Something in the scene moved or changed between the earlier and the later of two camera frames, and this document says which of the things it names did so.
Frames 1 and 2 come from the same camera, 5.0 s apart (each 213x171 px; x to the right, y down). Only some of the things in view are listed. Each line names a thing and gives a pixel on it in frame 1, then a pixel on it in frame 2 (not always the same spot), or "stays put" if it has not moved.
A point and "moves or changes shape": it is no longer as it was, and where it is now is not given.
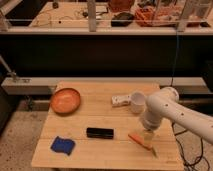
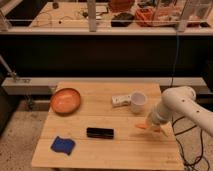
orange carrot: x=140 y=140 moves or changes shape
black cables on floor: x=201 y=154 stays put
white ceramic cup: x=138 y=102 stays put
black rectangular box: x=100 y=133 stays put
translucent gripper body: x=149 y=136 -> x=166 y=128
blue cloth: x=63 y=145 stays put
